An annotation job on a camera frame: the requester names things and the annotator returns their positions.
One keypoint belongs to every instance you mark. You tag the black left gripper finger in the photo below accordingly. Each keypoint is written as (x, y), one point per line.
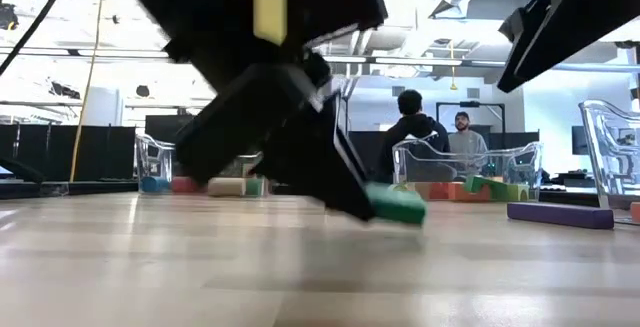
(260, 127)
(342, 132)

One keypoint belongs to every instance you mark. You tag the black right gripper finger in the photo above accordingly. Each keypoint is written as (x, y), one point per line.
(525, 37)

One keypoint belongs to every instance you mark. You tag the natural wood block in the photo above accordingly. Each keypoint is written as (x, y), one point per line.
(226, 187)
(417, 190)

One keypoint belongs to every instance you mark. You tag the red arch block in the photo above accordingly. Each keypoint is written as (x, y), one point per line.
(439, 191)

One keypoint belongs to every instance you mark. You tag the blue wooden cylinder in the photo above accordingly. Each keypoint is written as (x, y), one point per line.
(155, 185)

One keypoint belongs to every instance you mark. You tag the lime green wooden block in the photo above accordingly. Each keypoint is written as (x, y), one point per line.
(524, 192)

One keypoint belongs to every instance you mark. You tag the purple wooden block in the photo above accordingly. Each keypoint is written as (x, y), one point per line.
(560, 215)

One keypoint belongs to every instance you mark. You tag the small yellow tag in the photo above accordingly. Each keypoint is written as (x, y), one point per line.
(270, 12)

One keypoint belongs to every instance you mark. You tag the long ceiling light strip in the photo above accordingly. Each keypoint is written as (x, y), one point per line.
(415, 61)

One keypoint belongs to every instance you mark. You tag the clear plastic bin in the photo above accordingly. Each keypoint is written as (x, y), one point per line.
(615, 177)
(150, 162)
(530, 162)

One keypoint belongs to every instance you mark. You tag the black partition panels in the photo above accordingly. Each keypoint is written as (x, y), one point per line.
(100, 152)

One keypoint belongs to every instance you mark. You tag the square wall vent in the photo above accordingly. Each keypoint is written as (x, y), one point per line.
(398, 91)
(473, 92)

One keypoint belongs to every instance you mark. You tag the black metal gantry frame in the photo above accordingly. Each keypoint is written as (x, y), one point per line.
(470, 103)

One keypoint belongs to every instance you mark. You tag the dark wall screen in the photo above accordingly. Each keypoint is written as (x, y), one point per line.
(577, 140)

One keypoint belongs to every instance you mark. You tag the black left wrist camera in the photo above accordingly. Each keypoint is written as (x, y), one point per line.
(340, 2)

